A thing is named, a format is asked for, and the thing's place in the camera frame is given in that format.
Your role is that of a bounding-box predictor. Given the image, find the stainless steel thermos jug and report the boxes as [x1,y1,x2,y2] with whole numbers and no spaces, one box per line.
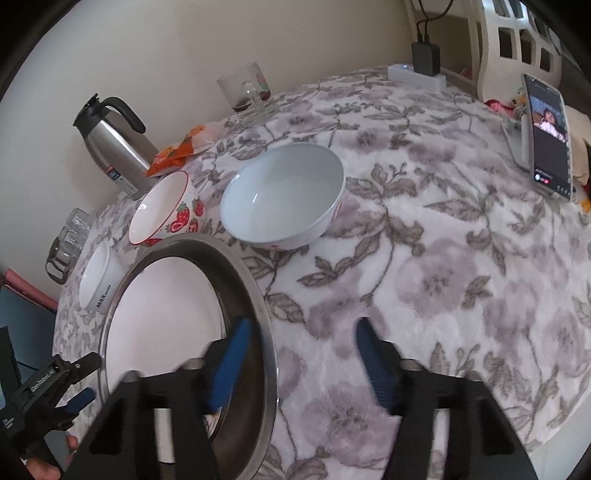
[72,93,160,200]

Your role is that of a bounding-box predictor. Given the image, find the orange snack packet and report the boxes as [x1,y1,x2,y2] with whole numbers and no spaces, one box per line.
[147,138,195,178]
[182,124,219,153]

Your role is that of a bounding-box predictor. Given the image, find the dark blue cabinet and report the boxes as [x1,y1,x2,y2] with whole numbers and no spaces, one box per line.
[0,286,59,398]

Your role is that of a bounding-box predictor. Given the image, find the white square bowl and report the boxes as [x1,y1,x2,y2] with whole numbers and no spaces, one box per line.
[78,241,125,315]

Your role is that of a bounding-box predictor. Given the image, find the grey floral tablecloth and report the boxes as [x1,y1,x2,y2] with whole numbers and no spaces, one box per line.
[51,65,591,480]

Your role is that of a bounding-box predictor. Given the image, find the phone stand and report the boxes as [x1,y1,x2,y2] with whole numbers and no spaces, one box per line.
[502,115,533,172]

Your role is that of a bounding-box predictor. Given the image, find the small white floral bowl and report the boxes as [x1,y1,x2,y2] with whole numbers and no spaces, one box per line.
[219,142,346,251]

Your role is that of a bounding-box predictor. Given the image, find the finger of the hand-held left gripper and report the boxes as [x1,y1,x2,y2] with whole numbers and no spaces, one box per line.
[54,388,97,419]
[51,352,103,385]

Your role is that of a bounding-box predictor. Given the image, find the person's left hand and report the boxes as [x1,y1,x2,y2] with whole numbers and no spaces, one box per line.
[23,434,80,480]

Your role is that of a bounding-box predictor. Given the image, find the black rimmed white plate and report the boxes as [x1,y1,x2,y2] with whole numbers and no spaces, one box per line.
[105,267,228,464]

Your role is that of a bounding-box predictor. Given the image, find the stainless steel basin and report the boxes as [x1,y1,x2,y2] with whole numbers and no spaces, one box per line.
[99,233,279,480]

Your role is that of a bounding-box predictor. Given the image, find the strawberry print bowl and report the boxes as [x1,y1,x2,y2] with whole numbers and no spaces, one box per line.
[128,171,205,246]

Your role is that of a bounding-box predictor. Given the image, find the black charger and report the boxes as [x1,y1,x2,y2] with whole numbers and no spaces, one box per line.
[412,42,442,77]

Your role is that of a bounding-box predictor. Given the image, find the white carved furniture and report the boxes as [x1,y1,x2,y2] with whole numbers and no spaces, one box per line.
[466,0,565,103]

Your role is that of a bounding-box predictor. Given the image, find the glass mug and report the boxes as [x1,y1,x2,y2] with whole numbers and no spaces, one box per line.
[217,62,280,127]

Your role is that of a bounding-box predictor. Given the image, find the pink board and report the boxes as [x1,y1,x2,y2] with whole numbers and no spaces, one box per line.
[0,270,61,311]

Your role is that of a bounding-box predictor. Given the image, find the white power strip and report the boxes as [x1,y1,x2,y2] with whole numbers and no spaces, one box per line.
[387,64,448,92]

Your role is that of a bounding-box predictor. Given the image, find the small colourful toys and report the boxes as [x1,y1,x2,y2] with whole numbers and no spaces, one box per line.
[485,90,528,121]

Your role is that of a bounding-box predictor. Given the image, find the black cable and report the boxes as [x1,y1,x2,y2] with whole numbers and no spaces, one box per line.
[416,0,456,45]

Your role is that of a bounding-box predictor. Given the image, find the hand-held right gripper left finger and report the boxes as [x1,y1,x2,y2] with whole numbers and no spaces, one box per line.
[65,318,254,480]

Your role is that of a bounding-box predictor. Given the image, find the smartphone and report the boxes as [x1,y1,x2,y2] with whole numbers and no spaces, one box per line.
[522,73,574,203]

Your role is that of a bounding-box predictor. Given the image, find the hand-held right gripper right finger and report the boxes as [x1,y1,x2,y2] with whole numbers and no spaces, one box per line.
[355,318,539,480]

